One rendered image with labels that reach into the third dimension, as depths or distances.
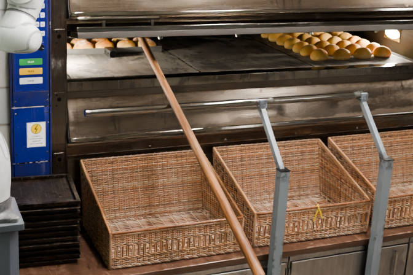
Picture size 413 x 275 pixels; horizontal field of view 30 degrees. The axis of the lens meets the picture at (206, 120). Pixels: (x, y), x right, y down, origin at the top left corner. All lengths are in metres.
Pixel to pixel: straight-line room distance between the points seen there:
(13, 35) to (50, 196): 0.69
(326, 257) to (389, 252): 0.33
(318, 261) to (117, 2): 1.35
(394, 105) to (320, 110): 0.43
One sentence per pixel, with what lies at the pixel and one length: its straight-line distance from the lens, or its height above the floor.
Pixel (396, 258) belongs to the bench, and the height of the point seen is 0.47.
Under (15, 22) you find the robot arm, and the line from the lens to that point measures 2.61.
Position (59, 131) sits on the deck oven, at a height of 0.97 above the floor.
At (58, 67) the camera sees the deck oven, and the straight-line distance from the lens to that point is 3.15.
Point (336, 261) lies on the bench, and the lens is 3.34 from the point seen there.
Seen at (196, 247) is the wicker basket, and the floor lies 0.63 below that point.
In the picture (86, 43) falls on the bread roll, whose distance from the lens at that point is 3.67.
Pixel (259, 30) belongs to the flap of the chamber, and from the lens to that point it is 3.25.
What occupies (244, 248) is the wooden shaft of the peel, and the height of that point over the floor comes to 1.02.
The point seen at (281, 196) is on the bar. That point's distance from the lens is 2.99.
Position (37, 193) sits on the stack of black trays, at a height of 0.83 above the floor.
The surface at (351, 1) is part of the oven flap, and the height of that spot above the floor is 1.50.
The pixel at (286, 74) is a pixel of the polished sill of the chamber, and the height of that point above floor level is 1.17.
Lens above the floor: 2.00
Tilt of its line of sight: 18 degrees down
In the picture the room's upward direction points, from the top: 3 degrees clockwise
